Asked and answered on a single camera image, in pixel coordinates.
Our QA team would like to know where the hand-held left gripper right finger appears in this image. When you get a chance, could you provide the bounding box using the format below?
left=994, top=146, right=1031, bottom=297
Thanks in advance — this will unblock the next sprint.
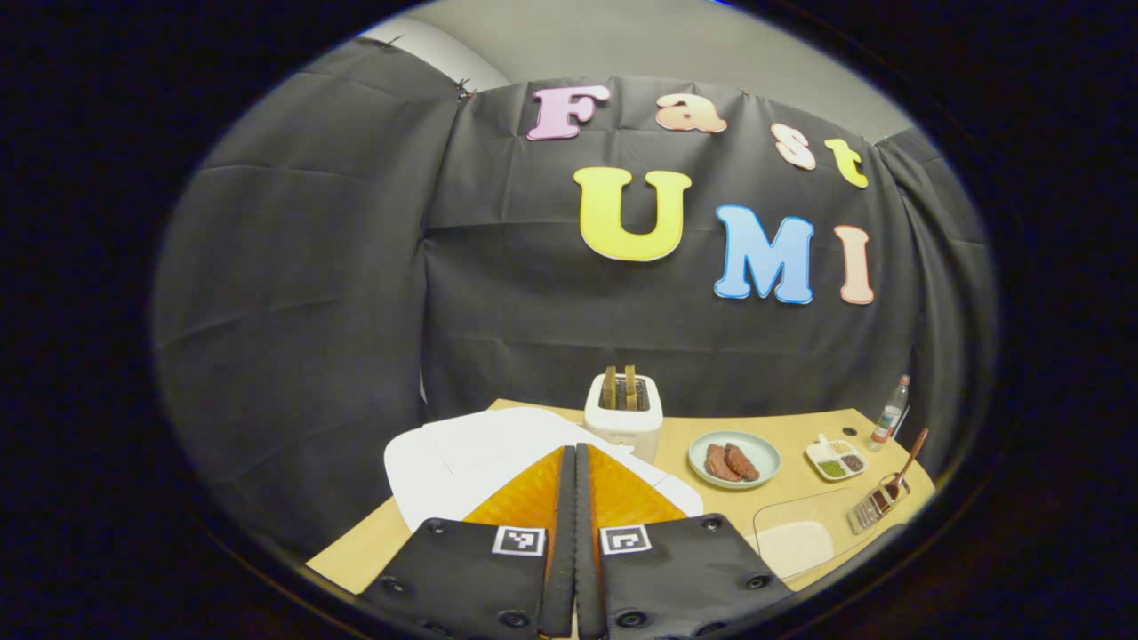
left=576, top=442, right=794, bottom=640

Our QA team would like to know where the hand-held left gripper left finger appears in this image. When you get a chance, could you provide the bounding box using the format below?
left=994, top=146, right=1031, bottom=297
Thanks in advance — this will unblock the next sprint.
left=358, top=443, right=578, bottom=640

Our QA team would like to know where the white rice cooker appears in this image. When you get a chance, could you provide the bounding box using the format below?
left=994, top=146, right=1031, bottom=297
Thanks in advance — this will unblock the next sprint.
left=384, top=407, right=703, bottom=532

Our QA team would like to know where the clear rice container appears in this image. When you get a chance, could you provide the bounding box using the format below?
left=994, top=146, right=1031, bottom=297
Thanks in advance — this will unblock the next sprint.
left=753, top=487, right=868, bottom=583

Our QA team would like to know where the brown wooden spoon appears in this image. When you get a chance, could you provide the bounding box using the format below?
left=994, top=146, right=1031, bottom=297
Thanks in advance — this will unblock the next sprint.
left=880, top=428, right=930, bottom=512

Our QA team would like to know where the white toaster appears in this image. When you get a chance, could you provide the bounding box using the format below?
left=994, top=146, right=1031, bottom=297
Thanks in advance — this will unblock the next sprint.
left=584, top=373, right=664, bottom=463

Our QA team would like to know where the pale green plate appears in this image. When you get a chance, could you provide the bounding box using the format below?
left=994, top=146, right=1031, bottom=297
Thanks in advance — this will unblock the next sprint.
left=687, top=430, right=781, bottom=491

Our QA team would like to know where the white divided bean dish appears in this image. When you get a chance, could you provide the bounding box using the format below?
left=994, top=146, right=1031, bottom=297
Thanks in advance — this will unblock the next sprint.
left=805, top=434, right=868, bottom=483

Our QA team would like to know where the clear plastic water bottle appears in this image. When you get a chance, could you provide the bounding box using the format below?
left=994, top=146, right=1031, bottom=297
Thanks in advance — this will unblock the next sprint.
left=870, top=374, right=911, bottom=445

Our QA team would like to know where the black backdrop cloth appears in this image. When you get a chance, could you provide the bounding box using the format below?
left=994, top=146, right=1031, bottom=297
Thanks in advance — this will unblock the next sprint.
left=151, top=36, right=997, bottom=561

